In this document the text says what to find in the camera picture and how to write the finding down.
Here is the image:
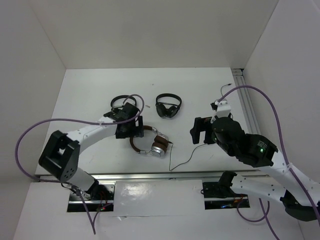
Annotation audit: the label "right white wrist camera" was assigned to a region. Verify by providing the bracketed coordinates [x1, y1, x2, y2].
[210, 99, 231, 124]

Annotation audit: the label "right black folded headphones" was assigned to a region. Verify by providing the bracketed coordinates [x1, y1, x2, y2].
[155, 93, 183, 119]

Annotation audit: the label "aluminium front rail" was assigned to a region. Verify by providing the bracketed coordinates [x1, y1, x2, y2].
[39, 170, 270, 181]

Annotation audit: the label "aluminium side rail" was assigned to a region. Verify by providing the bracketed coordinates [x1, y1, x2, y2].
[231, 68, 261, 135]

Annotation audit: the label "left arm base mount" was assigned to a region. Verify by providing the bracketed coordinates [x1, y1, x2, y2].
[66, 182, 116, 213]

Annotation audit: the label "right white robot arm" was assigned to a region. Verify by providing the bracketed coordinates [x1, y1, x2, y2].
[190, 117, 320, 222]

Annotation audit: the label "left black folded headphones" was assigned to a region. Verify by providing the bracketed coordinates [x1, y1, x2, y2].
[110, 95, 138, 110]

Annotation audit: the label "brown silver headphones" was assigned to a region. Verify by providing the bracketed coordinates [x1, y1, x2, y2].
[129, 125, 172, 158]

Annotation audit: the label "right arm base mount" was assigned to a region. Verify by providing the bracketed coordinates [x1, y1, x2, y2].
[200, 182, 250, 210]

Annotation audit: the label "black folded headphones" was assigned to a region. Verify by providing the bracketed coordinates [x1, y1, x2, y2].
[110, 95, 138, 110]
[155, 93, 183, 119]

